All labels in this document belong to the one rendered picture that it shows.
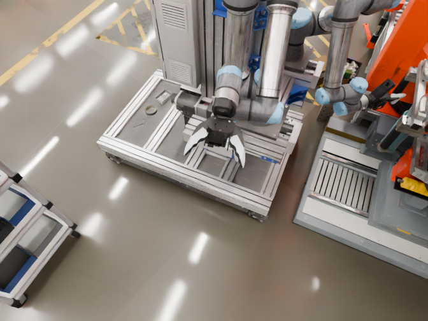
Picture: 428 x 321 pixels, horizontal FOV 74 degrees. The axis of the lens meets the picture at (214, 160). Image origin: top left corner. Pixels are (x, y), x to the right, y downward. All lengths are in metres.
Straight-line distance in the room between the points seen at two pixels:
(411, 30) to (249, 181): 1.19
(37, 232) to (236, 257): 1.20
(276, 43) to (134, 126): 1.45
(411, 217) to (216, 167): 1.21
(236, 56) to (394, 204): 1.39
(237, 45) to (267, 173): 1.01
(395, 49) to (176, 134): 1.43
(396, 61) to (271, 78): 1.18
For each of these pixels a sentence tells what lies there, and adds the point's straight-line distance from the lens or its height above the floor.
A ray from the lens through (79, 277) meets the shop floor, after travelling 2.04.
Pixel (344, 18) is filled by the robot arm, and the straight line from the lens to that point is 1.28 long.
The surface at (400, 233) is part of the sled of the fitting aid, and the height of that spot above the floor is 0.14.
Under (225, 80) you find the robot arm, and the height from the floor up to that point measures 1.25.
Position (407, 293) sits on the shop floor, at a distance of 2.17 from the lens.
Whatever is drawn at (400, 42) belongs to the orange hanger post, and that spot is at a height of 0.88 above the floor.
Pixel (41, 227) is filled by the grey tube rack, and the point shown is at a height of 0.19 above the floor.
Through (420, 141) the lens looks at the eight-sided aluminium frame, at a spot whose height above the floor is 0.62.
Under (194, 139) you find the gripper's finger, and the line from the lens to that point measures 0.74.
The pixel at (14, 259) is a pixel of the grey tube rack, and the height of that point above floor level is 0.18.
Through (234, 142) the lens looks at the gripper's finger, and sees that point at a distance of 0.75.
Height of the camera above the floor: 1.83
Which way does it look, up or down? 57 degrees down
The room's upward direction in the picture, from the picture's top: straight up
